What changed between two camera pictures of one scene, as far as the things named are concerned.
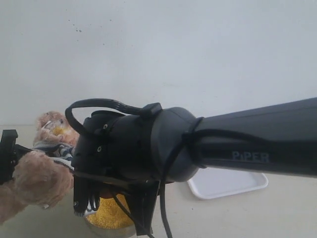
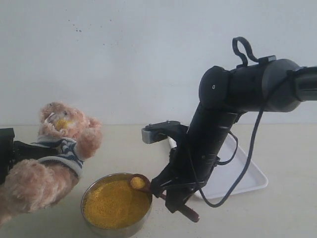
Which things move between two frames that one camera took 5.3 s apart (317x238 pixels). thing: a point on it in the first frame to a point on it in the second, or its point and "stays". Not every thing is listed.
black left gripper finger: x=20 y=151 to x=23 y=151
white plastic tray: x=210 y=182 stays
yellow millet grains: x=110 y=214 stays
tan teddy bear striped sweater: x=42 y=176 stays
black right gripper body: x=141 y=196 to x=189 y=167
